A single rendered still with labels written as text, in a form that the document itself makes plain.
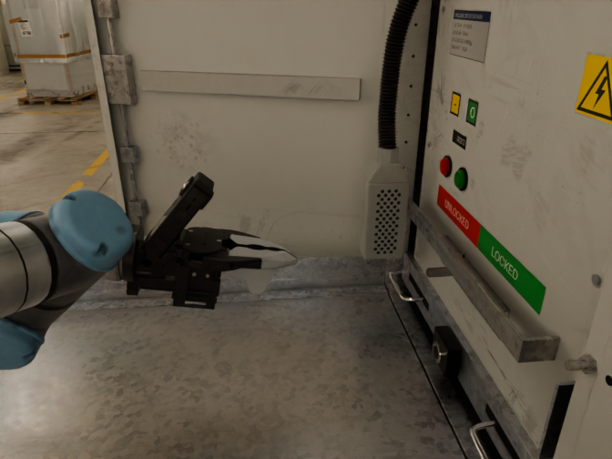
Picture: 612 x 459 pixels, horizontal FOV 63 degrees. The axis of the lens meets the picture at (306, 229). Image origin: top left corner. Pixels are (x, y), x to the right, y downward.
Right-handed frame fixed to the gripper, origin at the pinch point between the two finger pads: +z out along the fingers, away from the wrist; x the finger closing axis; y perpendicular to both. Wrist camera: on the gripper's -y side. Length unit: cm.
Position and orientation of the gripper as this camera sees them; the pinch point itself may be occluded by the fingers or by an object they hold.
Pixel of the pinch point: (288, 253)
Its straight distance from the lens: 64.8
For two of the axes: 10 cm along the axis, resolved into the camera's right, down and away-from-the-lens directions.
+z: 9.8, 1.1, 1.6
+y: -1.7, 9.1, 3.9
